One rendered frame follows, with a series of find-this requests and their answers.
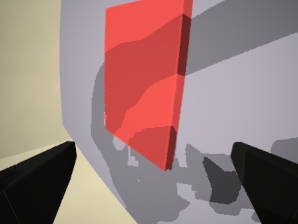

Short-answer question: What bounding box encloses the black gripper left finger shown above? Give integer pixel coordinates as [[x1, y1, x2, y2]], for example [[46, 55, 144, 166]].
[[0, 141, 77, 224]]

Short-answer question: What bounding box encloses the red rectangular slab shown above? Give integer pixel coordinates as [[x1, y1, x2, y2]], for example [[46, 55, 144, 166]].
[[104, 0, 193, 171]]

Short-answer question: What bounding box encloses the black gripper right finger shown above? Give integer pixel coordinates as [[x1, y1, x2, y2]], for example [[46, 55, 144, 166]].
[[231, 142, 298, 224]]

